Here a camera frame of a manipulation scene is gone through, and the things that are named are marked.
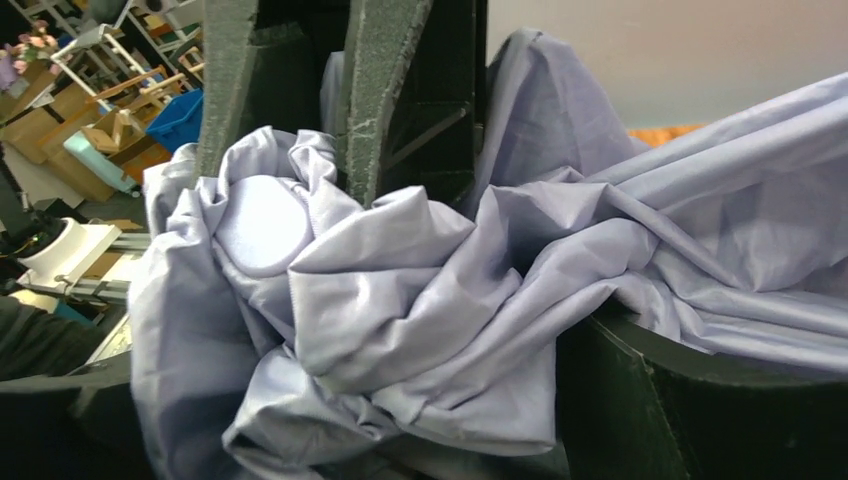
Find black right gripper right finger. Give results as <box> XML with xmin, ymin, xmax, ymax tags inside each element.
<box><xmin>556</xmin><ymin>314</ymin><xmax>847</xmax><ymax>479</ymax></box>

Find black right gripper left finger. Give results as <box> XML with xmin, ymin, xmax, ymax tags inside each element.
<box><xmin>1</xmin><ymin>353</ymin><xmax>155</xmax><ymax>480</ymax></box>

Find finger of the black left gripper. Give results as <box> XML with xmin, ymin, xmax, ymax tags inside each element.
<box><xmin>336</xmin><ymin>0</ymin><xmax>488</xmax><ymax>207</ymax></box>
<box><xmin>195</xmin><ymin>0</ymin><xmax>258</xmax><ymax>178</ymax></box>

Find lavender folding umbrella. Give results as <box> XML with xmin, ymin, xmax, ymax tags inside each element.
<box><xmin>128</xmin><ymin>29</ymin><xmax>847</xmax><ymax>479</ymax></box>

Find metal storage rack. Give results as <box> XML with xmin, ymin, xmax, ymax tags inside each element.
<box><xmin>3</xmin><ymin>1</ymin><xmax>204</xmax><ymax>109</ymax></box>

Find blue plastic bin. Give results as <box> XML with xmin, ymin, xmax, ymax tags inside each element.
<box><xmin>145</xmin><ymin>89</ymin><xmax>204</xmax><ymax>153</ymax></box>

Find cardboard boxes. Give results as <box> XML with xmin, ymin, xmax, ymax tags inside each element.
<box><xmin>1</xmin><ymin>67</ymin><xmax>188</xmax><ymax>201</ymax></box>

